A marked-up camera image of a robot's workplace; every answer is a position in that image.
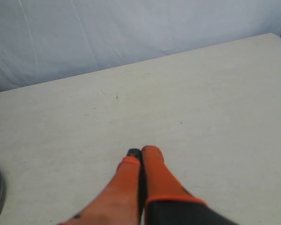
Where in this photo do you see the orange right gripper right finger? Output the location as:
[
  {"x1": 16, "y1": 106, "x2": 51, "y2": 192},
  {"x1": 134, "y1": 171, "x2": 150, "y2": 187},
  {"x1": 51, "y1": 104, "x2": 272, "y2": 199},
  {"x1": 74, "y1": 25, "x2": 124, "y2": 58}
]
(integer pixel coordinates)
[{"x1": 142, "y1": 145, "x2": 227, "y2": 225}]

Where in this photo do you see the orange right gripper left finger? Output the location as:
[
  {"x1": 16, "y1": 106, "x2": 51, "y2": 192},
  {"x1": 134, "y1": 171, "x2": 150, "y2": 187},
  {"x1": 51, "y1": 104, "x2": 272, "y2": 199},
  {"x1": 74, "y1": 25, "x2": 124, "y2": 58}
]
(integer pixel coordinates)
[{"x1": 60, "y1": 149, "x2": 142, "y2": 225}]

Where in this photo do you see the white backdrop cloth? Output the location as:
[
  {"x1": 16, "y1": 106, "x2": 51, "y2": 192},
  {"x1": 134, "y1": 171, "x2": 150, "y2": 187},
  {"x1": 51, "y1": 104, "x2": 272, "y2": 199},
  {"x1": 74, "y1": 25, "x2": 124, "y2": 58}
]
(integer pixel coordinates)
[{"x1": 0, "y1": 0, "x2": 281, "y2": 92}]

